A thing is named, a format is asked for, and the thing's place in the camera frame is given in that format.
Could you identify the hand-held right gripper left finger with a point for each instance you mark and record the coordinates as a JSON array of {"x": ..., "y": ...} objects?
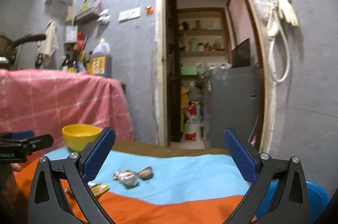
[{"x": 97, "y": 152}]

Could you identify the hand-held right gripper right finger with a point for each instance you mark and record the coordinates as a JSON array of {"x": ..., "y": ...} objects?
[{"x": 240, "y": 155}]

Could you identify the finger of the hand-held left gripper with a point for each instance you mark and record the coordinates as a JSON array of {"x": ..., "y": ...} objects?
[
  {"x": 41, "y": 141},
  {"x": 23, "y": 134}
]

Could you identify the yellow and red wrapper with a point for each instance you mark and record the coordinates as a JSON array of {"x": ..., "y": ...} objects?
[{"x": 100, "y": 189}]

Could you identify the silver foil wrapper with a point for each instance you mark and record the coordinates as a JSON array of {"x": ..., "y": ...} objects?
[{"x": 126, "y": 177}]

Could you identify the large brown nut shell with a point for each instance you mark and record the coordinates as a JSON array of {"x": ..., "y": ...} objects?
[{"x": 145, "y": 173}]

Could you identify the person's left hand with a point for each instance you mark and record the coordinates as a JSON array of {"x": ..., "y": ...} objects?
[{"x": 16, "y": 167}]

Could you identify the yellow plastic bowl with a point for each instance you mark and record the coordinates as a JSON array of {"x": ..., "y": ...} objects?
[{"x": 79, "y": 137}]

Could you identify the pink plaid cloth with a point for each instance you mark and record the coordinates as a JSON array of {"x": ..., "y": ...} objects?
[{"x": 58, "y": 97}]

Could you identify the grey cabinet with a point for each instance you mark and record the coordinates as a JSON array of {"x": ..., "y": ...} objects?
[{"x": 233, "y": 105}]

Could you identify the white and red sack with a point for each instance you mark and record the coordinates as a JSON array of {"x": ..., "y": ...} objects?
[{"x": 194, "y": 129}]

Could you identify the orange and blue cloth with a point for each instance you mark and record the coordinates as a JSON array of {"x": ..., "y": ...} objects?
[{"x": 171, "y": 179}]

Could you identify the yellow bag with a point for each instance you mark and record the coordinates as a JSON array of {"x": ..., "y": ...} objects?
[{"x": 184, "y": 102}]

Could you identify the dark sauce bottle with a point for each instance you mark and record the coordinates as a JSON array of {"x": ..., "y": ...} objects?
[
  {"x": 66, "y": 61},
  {"x": 74, "y": 60}
]

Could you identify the blue plastic basin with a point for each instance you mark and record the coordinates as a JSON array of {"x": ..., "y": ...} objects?
[{"x": 318, "y": 197}]

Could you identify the large cooking oil bottle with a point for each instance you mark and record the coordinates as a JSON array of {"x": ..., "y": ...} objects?
[{"x": 100, "y": 61}]

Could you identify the hanging beige towel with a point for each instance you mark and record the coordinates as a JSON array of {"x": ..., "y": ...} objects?
[{"x": 50, "y": 39}]

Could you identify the green box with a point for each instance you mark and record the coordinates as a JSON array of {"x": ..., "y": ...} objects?
[{"x": 188, "y": 70}]

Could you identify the black flat screen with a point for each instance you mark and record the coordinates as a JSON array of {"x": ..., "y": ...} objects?
[{"x": 241, "y": 53}]

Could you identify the red kitchen utensil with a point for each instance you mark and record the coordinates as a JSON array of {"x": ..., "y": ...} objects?
[{"x": 80, "y": 39}]

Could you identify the dark wooden door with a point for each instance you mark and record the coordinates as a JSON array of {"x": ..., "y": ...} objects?
[{"x": 173, "y": 68}]

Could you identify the pale green jar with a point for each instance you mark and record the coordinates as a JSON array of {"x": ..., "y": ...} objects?
[{"x": 193, "y": 46}]

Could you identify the wooden shelf unit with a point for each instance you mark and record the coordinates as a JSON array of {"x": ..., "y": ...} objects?
[{"x": 203, "y": 32}]

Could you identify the wooden cutting board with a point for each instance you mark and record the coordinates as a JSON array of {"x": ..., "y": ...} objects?
[{"x": 69, "y": 14}]

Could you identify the white plastic bags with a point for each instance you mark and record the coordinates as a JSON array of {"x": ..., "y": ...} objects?
[{"x": 103, "y": 16}]

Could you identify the tan jar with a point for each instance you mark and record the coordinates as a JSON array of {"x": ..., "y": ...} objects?
[{"x": 197, "y": 25}]

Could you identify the cream rubber gloves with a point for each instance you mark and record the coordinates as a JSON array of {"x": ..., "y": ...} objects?
[{"x": 289, "y": 11}]

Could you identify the white wall holder box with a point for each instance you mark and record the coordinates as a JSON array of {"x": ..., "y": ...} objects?
[{"x": 71, "y": 34}]

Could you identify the white door frame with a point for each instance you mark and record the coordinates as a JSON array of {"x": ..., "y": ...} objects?
[{"x": 159, "y": 55}]

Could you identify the grey wall shelf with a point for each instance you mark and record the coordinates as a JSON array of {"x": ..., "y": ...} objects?
[{"x": 87, "y": 16}]

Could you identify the white wall switch panel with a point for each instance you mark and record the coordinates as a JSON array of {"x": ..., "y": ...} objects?
[{"x": 129, "y": 14}]

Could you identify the orange wall hook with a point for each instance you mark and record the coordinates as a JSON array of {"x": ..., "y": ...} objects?
[{"x": 149, "y": 9}]

